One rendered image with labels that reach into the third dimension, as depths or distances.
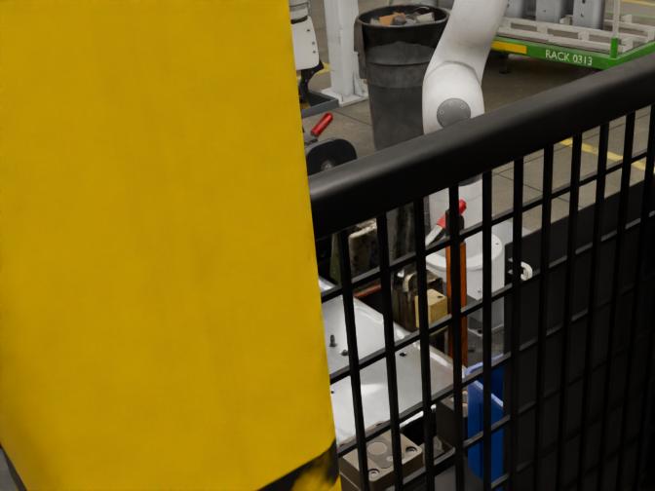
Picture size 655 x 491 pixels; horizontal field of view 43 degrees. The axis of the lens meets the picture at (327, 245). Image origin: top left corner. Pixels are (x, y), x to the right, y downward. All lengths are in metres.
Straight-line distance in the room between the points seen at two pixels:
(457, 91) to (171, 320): 1.43
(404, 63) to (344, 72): 1.22
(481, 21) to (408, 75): 2.70
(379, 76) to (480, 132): 3.96
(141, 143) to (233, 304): 0.06
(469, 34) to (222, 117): 1.48
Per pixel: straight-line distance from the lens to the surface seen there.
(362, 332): 1.27
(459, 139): 0.45
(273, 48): 0.23
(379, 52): 4.35
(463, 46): 1.74
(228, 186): 0.23
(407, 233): 1.24
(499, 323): 1.81
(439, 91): 1.66
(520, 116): 0.48
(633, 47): 5.41
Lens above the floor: 1.71
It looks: 28 degrees down
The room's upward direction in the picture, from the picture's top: 6 degrees counter-clockwise
